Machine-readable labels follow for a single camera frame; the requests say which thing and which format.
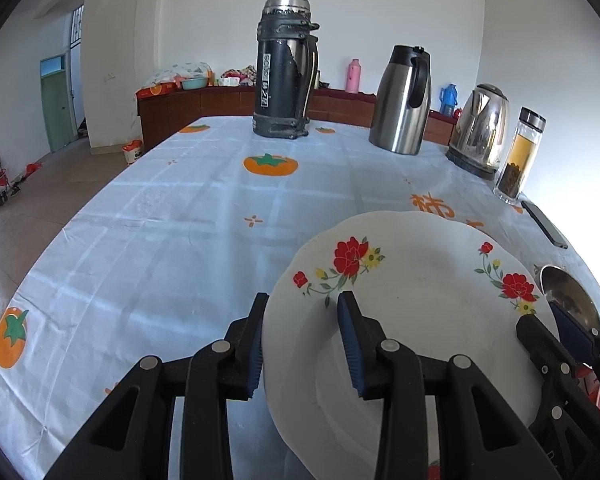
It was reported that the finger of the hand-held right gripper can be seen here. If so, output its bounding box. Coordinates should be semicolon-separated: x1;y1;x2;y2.
549;300;600;367
516;313;588;411

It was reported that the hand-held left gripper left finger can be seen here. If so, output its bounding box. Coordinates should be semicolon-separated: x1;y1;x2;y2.
45;291;271;480

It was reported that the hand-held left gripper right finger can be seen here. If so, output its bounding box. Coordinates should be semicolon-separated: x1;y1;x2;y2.
336;290;563;480

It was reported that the stainless steel bowl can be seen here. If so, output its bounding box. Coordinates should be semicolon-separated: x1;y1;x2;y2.
539;265;600;333

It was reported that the red plastic bowl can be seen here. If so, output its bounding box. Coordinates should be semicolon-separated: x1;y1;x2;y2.
576;364;600;415

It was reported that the white plate with red flowers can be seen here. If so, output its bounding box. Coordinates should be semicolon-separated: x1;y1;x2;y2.
261;210;554;480

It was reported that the black smartphone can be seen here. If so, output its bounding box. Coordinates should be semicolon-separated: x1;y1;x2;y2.
521;200;569;250

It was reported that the glass tea bottle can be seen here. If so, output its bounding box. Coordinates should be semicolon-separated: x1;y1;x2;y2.
493;106;547;204

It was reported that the stainless steel electric kettle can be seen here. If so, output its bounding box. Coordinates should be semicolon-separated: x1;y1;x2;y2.
446;83;510;181

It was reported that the stainless steel carafe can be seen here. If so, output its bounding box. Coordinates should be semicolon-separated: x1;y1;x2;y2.
369;45;432;156

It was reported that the blue thermos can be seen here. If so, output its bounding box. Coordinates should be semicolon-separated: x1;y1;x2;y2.
440;83;459;117

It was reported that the brown wooden cabinet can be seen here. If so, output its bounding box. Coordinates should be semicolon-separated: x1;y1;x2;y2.
136;85;463;153

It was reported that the pink thermos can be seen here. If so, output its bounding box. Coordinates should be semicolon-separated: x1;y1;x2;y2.
345;58;363;93

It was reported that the black vacuum flask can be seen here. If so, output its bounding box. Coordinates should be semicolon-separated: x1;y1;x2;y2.
252;0;320;138

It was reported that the colourful cloth pile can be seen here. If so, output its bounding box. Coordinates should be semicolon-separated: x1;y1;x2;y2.
222;65;257;86

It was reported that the orange fruit box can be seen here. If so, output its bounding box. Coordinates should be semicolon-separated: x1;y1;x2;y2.
136;81;178;98

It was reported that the white mesh food cover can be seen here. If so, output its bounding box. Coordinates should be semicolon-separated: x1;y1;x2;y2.
145;61;213;86

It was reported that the green door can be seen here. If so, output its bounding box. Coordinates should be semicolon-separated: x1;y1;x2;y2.
40;54;78;153

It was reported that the window grille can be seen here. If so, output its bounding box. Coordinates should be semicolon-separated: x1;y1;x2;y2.
70;4;85;51

